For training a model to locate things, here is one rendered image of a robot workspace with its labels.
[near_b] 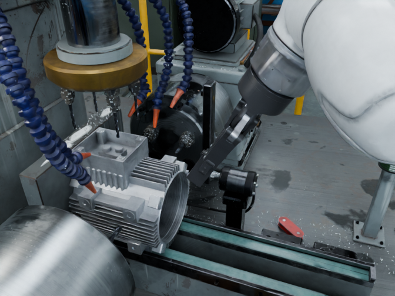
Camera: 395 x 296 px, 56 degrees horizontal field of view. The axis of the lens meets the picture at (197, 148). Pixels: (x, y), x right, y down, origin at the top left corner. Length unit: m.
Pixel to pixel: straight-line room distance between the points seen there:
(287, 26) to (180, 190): 0.52
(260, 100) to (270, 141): 0.95
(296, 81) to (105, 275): 0.38
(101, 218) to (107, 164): 0.11
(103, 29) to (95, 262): 0.36
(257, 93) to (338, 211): 0.74
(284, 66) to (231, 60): 0.67
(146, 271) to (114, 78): 0.45
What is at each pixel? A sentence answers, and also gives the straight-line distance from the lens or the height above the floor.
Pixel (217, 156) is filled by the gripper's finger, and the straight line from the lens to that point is 0.55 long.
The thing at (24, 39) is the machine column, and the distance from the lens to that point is 0.84.
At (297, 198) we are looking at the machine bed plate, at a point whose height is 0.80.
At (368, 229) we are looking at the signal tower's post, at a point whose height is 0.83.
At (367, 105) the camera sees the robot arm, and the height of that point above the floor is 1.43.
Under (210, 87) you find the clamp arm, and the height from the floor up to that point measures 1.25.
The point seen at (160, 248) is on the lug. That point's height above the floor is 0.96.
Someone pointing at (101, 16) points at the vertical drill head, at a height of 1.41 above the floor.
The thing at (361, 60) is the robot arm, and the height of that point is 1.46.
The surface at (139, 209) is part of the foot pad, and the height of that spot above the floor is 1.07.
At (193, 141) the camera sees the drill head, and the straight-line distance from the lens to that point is 0.93.
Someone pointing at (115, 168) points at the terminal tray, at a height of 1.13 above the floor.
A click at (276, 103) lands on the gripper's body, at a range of 0.50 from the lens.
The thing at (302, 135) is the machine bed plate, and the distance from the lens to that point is 1.52.
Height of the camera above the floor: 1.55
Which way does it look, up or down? 33 degrees down
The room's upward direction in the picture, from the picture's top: straight up
